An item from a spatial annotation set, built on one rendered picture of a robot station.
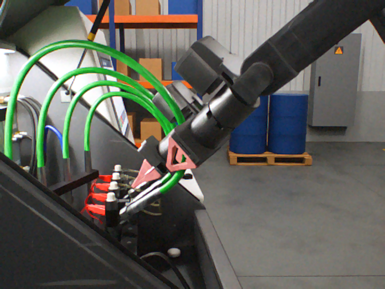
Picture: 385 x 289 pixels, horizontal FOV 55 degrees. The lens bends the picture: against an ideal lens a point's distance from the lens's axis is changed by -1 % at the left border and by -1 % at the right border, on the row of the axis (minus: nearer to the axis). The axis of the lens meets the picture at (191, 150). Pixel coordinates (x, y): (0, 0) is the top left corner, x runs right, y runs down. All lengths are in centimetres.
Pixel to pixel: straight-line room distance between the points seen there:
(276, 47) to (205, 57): 10
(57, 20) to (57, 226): 78
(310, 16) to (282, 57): 6
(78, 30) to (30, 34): 13
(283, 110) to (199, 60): 510
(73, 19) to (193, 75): 66
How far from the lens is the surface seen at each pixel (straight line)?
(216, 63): 52
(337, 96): 744
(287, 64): 47
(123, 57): 65
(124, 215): 70
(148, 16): 599
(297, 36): 46
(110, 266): 47
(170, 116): 73
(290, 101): 559
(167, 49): 726
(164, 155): 73
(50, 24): 115
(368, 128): 810
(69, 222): 45
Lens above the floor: 137
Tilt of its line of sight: 12 degrees down
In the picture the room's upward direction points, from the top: straight up
